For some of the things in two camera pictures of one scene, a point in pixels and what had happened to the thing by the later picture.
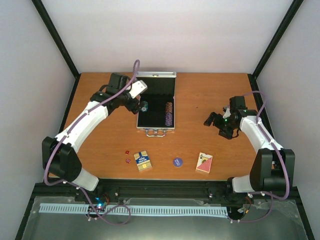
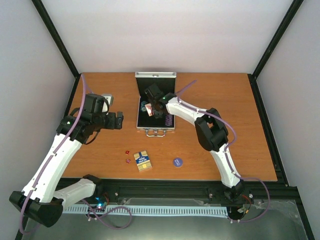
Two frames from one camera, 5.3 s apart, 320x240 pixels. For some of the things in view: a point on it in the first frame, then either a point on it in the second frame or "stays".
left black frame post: (59, 44) stays
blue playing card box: (142, 160) stays
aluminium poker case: (160, 94) stays
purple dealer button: (177, 162) stays
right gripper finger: (212, 117) -> (153, 105)
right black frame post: (287, 19) stays
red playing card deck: (204, 162) -> (149, 108)
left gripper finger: (140, 104) -> (120, 115)
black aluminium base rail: (220, 189) stays
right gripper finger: (226, 132) -> (158, 114)
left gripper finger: (135, 110) -> (118, 125)
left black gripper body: (123, 100) -> (99, 121)
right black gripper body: (226, 123) -> (163, 114)
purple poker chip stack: (169, 119) stays
